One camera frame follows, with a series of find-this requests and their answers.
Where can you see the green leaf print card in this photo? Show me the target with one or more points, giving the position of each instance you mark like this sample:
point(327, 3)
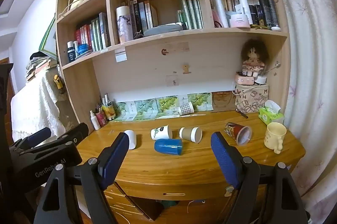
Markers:
point(146, 107)
point(125, 110)
point(200, 101)
point(168, 105)

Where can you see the red patterned paper cup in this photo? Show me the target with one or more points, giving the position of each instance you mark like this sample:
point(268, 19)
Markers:
point(237, 131)

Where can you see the row of red and green books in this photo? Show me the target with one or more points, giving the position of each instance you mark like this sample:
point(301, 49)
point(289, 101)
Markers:
point(92, 34)

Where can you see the white leaf print paper cup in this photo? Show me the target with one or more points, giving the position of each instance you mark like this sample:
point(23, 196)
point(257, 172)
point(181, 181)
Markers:
point(160, 132)

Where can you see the pink cosmetic jar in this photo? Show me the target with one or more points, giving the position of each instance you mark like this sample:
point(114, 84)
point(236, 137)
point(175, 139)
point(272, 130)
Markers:
point(239, 21)

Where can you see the red pen holder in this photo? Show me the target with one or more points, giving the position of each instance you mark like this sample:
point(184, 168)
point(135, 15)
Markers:
point(101, 118)

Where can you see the blue jar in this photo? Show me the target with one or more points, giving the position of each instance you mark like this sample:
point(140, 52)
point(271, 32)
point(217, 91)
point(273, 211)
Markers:
point(84, 49)

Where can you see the white floral curtain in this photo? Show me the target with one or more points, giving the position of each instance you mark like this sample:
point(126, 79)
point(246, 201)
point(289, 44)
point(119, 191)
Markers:
point(313, 55)

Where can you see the white round gadget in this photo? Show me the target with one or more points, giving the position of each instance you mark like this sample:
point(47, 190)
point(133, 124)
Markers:
point(261, 79)

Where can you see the blue plastic cup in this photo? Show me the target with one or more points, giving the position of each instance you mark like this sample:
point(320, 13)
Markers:
point(168, 147)

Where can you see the white plastic package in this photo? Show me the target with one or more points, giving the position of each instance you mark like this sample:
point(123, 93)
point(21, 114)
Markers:
point(220, 9)

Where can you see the pink small device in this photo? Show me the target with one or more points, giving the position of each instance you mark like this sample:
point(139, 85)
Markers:
point(245, 79)

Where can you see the cream ceramic mug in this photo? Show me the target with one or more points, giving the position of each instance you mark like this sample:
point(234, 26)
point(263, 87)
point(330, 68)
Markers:
point(274, 136)

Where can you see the pile of books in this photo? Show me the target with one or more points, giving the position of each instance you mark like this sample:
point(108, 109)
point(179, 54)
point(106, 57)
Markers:
point(39, 66)

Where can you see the white spray bottle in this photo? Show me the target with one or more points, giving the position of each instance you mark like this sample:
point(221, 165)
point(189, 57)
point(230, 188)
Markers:
point(95, 121)

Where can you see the wooden bookshelf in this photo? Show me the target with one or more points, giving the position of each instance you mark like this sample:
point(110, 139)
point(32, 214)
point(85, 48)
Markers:
point(79, 84)

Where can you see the grey pouch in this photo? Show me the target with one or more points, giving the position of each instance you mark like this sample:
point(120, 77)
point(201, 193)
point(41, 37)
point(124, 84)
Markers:
point(163, 29)

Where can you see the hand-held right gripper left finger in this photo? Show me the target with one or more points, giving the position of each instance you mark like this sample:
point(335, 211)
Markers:
point(115, 158)

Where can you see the wooden desk drawer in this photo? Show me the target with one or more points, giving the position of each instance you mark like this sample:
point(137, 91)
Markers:
point(171, 191)

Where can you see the green framed board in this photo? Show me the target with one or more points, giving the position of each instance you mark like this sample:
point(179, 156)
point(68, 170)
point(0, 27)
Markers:
point(49, 38)

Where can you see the white floral tube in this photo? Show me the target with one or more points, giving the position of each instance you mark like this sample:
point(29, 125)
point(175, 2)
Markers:
point(124, 24)

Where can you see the brown paper cup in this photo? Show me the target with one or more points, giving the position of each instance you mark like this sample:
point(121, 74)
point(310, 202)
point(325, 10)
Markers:
point(190, 133)

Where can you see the white quilted cloth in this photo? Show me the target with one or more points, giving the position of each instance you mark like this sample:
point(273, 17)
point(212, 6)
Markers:
point(34, 105)

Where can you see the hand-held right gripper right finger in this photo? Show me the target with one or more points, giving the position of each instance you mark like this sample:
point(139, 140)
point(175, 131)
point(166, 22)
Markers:
point(223, 158)

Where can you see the brown haired doll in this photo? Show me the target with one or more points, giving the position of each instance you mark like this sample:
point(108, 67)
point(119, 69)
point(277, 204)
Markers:
point(253, 57)

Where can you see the yellow printed packet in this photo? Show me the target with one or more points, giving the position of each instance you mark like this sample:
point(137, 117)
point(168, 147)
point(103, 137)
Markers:
point(109, 111)

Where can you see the wooden drawer cabinet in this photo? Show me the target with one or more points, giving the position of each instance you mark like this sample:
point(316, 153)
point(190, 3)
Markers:
point(123, 204)

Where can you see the black pen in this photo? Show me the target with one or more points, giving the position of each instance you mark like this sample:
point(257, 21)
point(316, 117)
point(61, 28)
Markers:
point(241, 113)

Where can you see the yellow toy figure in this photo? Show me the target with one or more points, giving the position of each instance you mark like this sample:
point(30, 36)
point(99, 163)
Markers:
point(58, 82)

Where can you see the dark small bottle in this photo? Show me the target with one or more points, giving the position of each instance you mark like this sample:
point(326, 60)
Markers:
point(70, 52)

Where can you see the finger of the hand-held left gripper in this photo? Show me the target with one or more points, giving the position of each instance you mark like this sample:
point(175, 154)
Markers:
point(39, 136)
point(77, 131)

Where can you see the printed square box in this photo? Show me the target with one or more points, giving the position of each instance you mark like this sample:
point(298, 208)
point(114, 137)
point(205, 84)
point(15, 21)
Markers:
point(251, 100)

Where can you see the checkered paper cup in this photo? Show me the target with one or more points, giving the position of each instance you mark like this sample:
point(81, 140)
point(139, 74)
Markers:
point(186, 108)

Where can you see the row of black bottles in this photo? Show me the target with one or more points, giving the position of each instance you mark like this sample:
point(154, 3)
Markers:
point(264, 11)

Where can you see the green tissue box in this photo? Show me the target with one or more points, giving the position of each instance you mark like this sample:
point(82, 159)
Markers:
point(271, 115)

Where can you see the row of grey books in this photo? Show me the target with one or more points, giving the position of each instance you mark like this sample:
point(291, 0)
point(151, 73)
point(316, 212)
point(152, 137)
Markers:
point(143, 16)

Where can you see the white shelf label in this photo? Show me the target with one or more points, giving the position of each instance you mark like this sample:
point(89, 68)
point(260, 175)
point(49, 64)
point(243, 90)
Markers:
point(121, 55)

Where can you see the row of pale books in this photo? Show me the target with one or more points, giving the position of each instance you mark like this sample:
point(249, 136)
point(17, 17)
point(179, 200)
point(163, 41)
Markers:
point(231, 0)

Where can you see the cream cloth bag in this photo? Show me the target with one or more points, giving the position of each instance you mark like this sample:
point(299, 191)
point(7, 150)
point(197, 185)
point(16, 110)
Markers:
point(75, 1)

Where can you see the plain white cup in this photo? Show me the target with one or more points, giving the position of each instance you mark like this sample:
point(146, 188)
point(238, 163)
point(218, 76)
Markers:
point(130, 139)

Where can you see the wooden plaque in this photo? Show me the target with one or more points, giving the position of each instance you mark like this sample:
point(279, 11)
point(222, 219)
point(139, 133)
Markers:
point(223, 101)

